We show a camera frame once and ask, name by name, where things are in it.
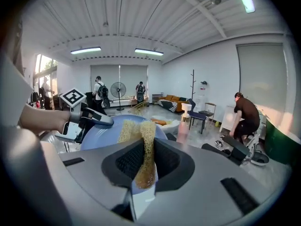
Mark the grey roller blind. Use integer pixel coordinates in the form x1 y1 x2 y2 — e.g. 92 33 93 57
236 43 289 115
90 65 149 101

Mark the dark wooden coat rack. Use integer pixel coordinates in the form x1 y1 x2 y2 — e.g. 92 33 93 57
190 69 197 101

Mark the dark blue chair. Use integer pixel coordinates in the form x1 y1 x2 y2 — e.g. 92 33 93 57
188 98 207 134

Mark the orange cushion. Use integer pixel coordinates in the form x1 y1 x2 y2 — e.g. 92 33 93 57
150 118 174 126

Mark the blue plate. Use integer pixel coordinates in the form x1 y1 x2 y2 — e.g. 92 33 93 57
80 114 168 195

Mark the large window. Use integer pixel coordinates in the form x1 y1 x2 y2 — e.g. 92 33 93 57
34 54 58 96

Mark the wooden frame chair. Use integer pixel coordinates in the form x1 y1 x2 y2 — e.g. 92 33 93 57
199 102 216 124

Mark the black cabinet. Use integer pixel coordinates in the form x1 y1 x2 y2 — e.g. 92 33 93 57
86 92 97 110

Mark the green bathtub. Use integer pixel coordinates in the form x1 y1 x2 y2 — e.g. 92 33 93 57
264 119 301 167

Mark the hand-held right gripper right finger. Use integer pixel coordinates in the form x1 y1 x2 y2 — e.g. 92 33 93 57
141 137 279 226

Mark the gold wire frame table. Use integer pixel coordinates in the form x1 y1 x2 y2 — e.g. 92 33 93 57
128 102 150 115

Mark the black standing fan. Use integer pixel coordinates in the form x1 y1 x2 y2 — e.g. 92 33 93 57
110 81 127 111

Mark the white cabinet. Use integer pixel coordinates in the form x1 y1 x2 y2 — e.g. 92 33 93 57
220 105 245 133

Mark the orange sofa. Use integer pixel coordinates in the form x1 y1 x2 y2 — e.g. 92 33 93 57
157 94 190 113

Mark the white oval tray with food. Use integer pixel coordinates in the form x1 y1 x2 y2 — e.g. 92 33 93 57
150 118 181 135

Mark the white water dispenser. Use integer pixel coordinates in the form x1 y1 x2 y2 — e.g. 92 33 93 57
198 81 209 113

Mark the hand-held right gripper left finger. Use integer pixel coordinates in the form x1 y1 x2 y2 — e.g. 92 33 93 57
43 138 145 226

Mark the black white striped blanket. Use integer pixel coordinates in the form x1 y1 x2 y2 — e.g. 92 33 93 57
159 99 178 113

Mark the white and black backpack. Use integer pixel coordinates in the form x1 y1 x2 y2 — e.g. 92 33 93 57
244 132 270 167

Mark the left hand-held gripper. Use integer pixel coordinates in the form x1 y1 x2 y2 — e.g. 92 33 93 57
55 88 115 144

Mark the black faucet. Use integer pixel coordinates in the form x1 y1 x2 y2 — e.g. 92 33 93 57
201 135 251 166

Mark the pink pump soap bottle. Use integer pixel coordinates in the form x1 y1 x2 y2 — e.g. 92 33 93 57
176 103 193 145

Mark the yellow sponge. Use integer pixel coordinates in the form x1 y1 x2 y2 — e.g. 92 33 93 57
117 119 158 190

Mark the small metal shelf rack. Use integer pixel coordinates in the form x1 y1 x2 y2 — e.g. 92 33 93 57
152 92 164 105

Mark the person's left forearm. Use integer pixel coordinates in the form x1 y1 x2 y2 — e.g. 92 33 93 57
20 104 71 135

